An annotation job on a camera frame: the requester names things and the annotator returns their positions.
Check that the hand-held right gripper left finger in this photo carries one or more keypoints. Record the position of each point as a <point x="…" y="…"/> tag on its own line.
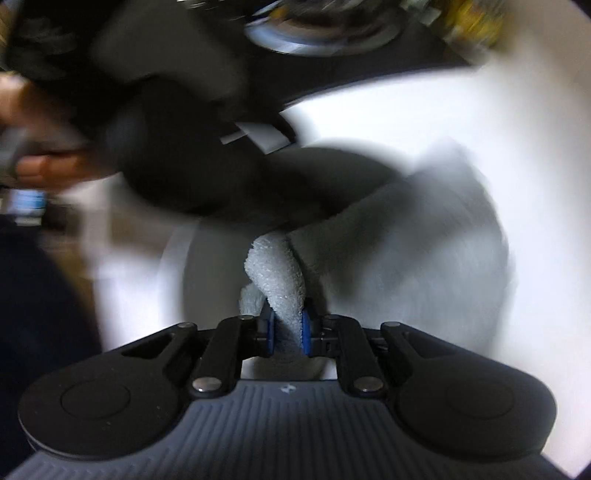
<point x="270" y="334"/>

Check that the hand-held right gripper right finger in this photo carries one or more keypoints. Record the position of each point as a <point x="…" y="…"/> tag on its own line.
<point x="308" y="337"/>

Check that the white patterned bowl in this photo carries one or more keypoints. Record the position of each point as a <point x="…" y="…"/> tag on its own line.
<point x="207" y="286"/>

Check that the grey dish cloth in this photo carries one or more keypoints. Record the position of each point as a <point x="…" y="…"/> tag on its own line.
<point x="392" y="258"/>

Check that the person's left hand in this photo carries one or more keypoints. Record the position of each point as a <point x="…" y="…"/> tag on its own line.
<point x="64" y="168"/>

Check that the gas burner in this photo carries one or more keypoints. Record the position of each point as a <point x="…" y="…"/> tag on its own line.
<point x="323" y="27"/>

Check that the blue white packet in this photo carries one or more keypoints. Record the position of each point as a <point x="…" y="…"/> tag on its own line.
<point x="30" y="203"/>

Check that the black glass gas stove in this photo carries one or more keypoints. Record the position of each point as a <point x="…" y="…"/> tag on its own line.
<point x="369" y="71"/>

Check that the person's dark blue clothing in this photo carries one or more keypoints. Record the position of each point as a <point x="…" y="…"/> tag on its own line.
<point x="41" y="323"/>

